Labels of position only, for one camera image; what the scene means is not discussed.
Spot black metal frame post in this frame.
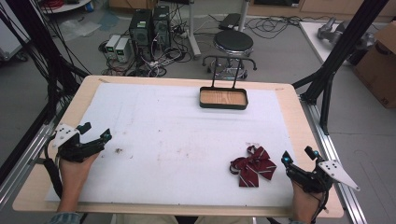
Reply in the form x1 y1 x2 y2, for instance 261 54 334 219
291 0 390 136
0 0 91 125

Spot brown cardboard box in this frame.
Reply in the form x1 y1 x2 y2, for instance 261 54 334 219
352 21 396 109

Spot white table mat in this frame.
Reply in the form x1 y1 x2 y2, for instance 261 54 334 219
45 81 299 208

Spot black rack with wooden tray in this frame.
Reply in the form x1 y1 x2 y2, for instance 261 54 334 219
198 55 258 111

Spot aluminium rail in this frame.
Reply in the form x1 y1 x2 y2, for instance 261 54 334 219
0 101 73 208
299 95 369 224

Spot grey desk leg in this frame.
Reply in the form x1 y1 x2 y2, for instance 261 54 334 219
186 0 203 61

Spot grey power supply unit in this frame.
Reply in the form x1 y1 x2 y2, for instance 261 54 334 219
114 37 131 63
105 34 121 61

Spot flat black box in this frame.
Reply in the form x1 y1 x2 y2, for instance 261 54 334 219
218 12 241 32

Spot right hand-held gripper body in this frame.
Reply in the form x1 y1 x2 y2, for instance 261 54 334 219
287 160 361 194

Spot black round stool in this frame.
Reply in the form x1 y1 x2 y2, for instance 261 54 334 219
202 29 258 81

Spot white floor board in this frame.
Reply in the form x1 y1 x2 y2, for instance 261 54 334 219
298 21 354 67

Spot person's left hand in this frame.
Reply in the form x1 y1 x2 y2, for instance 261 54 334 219
58 151 101 200

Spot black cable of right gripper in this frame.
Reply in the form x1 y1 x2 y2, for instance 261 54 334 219
311 189 331 224

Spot tangle of floor cables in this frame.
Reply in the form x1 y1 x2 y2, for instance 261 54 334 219
98 29 194 78

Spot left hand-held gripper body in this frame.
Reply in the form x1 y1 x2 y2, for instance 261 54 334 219
50 123 101 163

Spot black strap of left gripper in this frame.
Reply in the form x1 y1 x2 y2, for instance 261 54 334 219
42 136 64 199

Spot person's right hand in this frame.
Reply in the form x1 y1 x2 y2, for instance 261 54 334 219
290 181 325 216

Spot black computer tower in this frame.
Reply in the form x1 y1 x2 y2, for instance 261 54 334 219
128 8 154 49
151 5 172 49

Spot white round table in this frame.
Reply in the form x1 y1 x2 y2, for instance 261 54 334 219
39 0 93 15

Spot dark red striped bow tie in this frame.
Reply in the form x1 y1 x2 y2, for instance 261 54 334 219
229 145 277 189

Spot grey machine part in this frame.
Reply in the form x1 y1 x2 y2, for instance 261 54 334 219
317 16 375 49

